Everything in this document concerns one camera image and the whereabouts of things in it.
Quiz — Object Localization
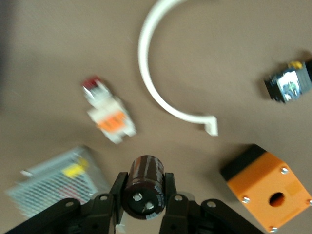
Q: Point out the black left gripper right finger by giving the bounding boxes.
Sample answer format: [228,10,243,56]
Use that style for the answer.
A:
[158,172,265,234]

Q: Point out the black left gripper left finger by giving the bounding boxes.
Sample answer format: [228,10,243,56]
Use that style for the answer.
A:
[4,172,129,234]

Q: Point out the black cylindrical capacitor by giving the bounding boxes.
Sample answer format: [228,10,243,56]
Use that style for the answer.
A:
[121,154,167,221]

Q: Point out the metal mesh power supply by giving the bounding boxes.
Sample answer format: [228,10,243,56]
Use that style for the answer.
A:
[4,145,111,218]

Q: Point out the orange push button box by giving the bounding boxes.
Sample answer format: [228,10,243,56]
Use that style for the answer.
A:
[220,143,312,234]

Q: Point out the orange white switch component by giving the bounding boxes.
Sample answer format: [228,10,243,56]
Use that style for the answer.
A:
[81,76,137,145]

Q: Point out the large white curved bracket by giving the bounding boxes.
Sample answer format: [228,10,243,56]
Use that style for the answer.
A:
[137,0,219,137]

